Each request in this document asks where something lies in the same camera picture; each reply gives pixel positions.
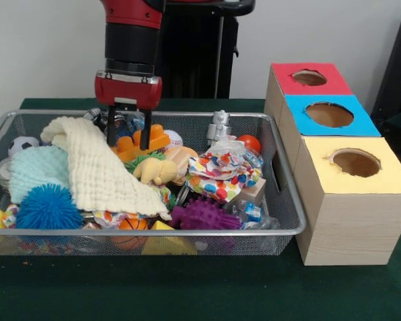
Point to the silver toy robot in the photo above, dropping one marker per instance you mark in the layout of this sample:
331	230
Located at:
218	128

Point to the orange toy building brick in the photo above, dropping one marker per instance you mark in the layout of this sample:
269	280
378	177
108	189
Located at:
160	138

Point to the small red ball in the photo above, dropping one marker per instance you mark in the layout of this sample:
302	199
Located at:
250	142

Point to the purple spiky monster toy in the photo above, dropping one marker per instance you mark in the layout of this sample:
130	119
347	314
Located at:
204	217

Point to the polka dot paper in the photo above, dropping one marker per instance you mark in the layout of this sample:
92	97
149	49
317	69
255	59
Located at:
224	174

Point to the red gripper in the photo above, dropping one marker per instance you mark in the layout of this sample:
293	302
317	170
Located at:
127	92

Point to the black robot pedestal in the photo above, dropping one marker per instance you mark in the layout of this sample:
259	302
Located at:
204	50

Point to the small soccer ball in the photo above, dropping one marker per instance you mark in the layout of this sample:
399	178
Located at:
21	144

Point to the wooden box with three holes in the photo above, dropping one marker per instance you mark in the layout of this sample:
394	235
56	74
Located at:
354	227

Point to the yellow duck plush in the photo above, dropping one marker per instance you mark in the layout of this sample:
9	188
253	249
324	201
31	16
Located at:
153	170

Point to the mint green waffle cloth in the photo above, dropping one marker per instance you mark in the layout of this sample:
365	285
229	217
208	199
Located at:
36	167

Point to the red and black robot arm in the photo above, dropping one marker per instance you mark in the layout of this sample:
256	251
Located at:
130	40

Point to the blue spiky rubber ball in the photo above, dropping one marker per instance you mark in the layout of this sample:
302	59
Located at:
46	207

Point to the cream waffle cloth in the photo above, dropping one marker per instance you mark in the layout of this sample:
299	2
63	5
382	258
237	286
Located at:
97	167

